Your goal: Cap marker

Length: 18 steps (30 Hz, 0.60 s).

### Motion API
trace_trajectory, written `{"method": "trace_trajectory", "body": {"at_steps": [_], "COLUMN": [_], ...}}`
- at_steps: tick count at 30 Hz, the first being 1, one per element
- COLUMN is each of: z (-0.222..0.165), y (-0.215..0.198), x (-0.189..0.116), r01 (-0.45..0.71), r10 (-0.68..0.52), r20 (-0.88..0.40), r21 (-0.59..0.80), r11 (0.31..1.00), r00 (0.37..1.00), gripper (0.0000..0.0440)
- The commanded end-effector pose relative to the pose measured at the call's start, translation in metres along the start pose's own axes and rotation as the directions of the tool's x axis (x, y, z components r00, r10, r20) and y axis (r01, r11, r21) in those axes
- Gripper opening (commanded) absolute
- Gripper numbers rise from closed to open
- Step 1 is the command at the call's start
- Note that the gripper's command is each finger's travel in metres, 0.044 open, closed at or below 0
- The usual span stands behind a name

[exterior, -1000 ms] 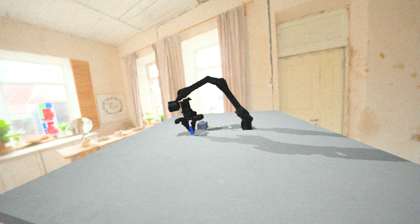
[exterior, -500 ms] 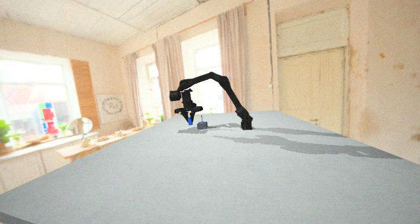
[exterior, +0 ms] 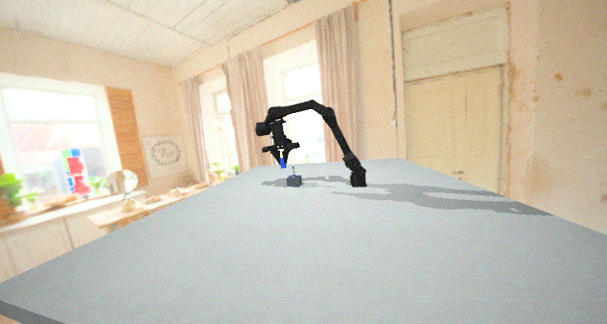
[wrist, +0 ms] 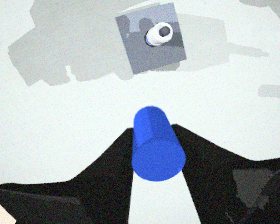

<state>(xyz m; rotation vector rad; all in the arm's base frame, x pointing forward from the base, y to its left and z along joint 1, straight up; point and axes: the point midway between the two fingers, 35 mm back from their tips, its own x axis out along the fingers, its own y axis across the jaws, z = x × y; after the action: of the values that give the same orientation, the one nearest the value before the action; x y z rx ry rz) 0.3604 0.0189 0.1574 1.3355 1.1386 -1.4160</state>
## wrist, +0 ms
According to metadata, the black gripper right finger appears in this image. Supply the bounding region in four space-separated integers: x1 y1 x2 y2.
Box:
171 124 280 224

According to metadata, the grey square block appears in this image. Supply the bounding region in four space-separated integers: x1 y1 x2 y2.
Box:
115 2 187 76

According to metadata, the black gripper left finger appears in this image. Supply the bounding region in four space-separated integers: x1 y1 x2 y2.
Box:
0 128 135 224

